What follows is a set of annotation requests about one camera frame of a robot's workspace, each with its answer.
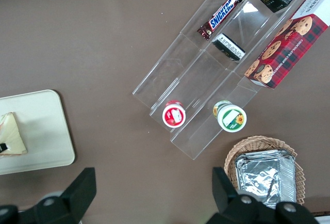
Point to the clear acrylic display rack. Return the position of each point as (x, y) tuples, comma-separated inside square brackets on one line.
[(201, 79)]

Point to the Snickers chocolate bar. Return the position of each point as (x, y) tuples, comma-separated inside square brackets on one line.
[(220, 16)]

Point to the cream plastic tray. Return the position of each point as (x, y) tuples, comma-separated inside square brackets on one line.
[(43, 131)]

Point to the red tartan cookie box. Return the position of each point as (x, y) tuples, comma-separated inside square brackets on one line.
[(286, 51)]

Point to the working right gripper black left finger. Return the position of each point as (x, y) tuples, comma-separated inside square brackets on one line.
[(3, 147)]

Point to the woven wicker basket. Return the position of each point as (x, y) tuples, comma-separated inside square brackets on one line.
[(257, 144)]

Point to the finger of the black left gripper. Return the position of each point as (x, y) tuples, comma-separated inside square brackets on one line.
[(67, 200)]

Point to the triangle sandwich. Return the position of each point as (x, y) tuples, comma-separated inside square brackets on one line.
[(13, 133)]

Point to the aluminium foil tray stack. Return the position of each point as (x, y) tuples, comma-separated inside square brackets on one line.
[(263, 175)]

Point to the black box with white label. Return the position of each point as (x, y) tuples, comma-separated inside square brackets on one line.
[(229, 47)]

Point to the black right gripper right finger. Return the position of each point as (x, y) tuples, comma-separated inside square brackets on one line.
[(232, 208)]

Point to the red lid yogurt cup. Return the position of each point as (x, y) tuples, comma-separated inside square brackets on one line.
[(174, 115)]

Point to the green sunflower lid cup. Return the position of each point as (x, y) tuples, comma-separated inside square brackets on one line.
[(232, 118)]

